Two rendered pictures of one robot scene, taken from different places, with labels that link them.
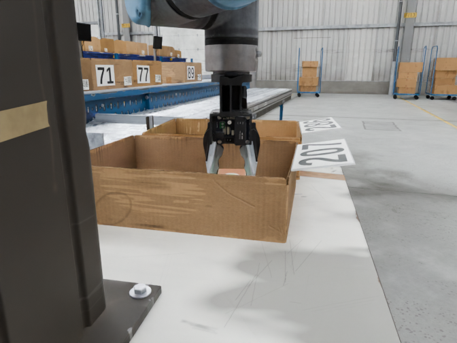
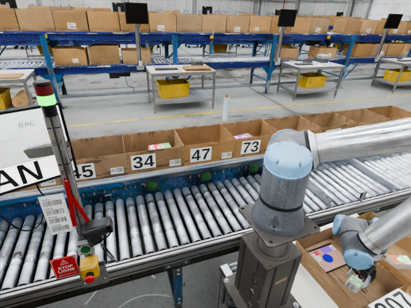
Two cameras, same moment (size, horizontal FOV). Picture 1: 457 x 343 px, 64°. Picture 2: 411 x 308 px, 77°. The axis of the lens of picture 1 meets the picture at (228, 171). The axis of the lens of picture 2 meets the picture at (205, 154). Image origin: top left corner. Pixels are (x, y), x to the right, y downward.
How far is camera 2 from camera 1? 0.98 m
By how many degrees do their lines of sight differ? 50
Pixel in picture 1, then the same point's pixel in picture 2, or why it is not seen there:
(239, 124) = (361, 272)
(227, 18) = not seen: hidden behind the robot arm
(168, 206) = (322, 279)
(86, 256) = (285, 295)
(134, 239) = (307, 280)
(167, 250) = (312, 293)
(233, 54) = not seen: hidden behind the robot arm
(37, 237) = (276, 294)
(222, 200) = (337, 294)
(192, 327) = not seen: outside the picture
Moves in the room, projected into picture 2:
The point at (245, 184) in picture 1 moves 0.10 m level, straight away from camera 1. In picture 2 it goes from (345, 297) to (358, 285)
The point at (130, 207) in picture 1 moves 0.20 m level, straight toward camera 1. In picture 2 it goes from (311, 269) to (296, 300)
